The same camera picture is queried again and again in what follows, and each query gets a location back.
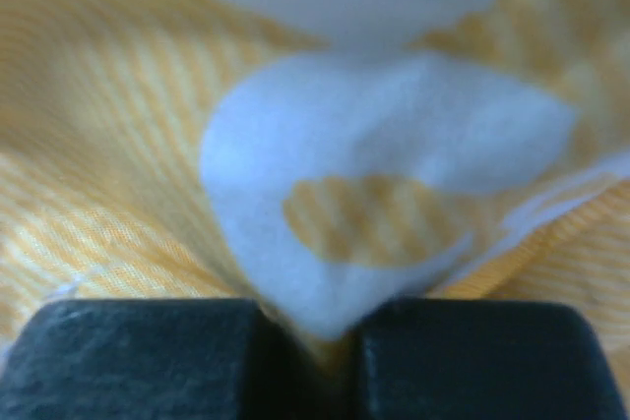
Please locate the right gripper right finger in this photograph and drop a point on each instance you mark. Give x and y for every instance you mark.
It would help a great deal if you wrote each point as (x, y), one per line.
(482, 360)

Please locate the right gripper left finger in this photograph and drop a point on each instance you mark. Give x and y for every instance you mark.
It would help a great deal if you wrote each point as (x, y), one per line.
(156, 359)

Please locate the blue cartoon pillowcase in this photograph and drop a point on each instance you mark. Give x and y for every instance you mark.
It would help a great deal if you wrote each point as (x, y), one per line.
(320, 156)

